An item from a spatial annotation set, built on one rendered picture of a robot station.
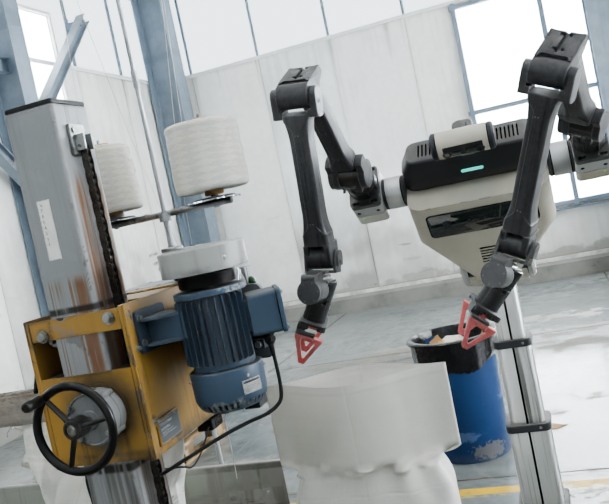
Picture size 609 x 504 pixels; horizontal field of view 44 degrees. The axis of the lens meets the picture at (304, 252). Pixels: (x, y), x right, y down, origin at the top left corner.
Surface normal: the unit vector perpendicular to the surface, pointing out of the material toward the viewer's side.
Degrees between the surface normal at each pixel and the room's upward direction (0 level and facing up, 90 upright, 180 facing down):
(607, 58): 90
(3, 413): 90
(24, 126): 90
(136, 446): 90
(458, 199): 40
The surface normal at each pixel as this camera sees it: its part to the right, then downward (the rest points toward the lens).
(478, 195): -0.35, -0.68
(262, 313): 0.11, 0.04
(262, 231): -0.30, 0.11
